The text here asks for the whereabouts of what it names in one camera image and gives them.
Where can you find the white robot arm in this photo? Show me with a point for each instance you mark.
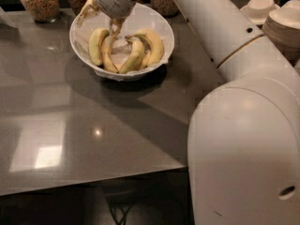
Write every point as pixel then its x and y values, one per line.
pixel 243 146

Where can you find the right large yellow banana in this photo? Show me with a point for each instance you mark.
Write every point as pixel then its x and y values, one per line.
pixel 155 43

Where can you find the small hidden yellow banana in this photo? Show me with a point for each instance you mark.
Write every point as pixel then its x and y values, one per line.
pixel 144 61

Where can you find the left stack paper bowls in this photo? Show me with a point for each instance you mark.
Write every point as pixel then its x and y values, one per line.
pixel 258 10

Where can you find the left glass cereal jar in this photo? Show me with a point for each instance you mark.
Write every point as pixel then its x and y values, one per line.
pixel 42 11

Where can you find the stack paper bowls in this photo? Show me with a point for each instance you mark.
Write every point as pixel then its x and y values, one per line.
pixel 258 10
pixel 282 26

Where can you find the dark stool under table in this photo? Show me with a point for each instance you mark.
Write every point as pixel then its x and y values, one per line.
pixel 128 200

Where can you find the green-yellow banana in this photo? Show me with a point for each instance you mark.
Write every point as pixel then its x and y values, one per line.
pixel 98 45

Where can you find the white paper at left edge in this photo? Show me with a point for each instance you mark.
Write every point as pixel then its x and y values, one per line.
pixel 4 19

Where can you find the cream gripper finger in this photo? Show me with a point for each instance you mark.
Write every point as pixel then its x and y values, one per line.
pixel 90 9
pixel 115 29

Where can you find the large white bowl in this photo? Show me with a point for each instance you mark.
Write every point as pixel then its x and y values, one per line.
pixel 143 19

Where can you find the right stack paper bowls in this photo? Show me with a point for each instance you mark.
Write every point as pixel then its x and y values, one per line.
pixel 282 26

